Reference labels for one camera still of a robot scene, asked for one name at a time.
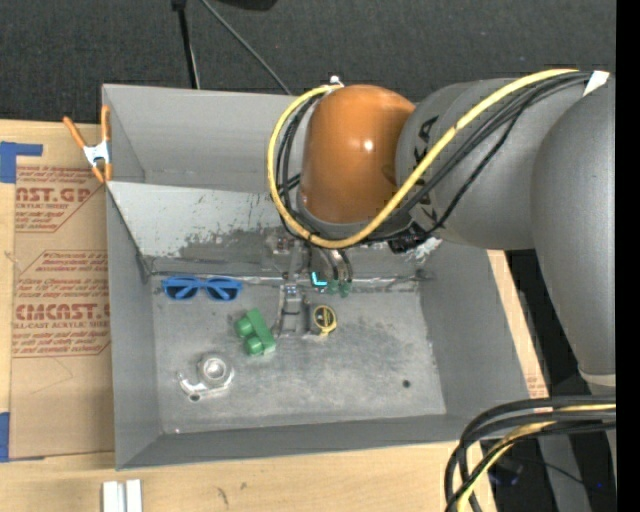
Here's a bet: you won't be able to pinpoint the green toy building block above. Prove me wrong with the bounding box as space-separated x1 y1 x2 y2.
232 307 278 357

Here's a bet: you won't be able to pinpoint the brown cardboard board red print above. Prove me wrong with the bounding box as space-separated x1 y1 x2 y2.
0 118 117 462

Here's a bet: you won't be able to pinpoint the black cylinder on white bracket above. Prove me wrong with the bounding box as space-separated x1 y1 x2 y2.
387 231 444 262

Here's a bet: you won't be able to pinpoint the grey metal bin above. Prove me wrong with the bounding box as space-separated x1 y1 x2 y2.
101 83 502 471

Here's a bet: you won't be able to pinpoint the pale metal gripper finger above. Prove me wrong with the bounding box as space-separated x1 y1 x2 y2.
291 291 308 336
275 285 293 337

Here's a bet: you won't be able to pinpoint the blue sunglasses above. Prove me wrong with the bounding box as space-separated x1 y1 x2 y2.
160 275 244 303

